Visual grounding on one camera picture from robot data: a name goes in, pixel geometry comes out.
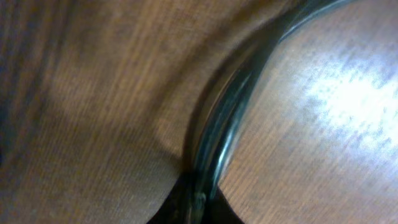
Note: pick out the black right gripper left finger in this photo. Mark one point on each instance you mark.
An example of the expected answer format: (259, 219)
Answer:
(177, 206)

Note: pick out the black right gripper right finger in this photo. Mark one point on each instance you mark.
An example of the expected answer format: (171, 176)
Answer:
(219, 211)

